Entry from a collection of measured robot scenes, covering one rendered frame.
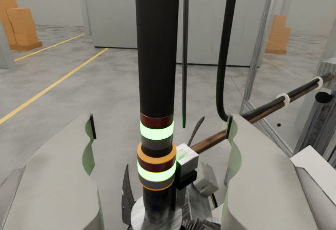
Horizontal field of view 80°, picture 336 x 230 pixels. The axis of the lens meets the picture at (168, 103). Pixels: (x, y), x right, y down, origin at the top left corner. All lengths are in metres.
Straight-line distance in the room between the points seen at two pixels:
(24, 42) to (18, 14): 0.87
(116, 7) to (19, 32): 3.23
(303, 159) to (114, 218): 1.69
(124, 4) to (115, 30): 0.87
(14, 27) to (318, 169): 8.41
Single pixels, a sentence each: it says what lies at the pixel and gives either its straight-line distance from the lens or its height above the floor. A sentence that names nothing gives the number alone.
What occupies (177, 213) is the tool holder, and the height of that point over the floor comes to 1.47.
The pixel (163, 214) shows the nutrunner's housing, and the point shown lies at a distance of 0.29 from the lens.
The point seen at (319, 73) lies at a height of 1.55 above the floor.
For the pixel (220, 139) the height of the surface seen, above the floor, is 1.55.
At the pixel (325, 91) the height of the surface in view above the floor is 1.50.
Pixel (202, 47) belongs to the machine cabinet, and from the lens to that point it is 5.78.
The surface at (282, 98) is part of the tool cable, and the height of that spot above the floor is 1.56.
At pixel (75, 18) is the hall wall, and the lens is 13.81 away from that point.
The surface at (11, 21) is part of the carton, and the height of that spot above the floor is 0.87.
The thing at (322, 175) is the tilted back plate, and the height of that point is 1.34.
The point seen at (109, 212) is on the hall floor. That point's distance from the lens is 2.12.
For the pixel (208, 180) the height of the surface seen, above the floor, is 1.15.
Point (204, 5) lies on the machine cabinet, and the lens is 5.65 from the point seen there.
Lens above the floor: 1.73
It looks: 28 degrees down
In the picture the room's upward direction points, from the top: 2 degrees clockwise
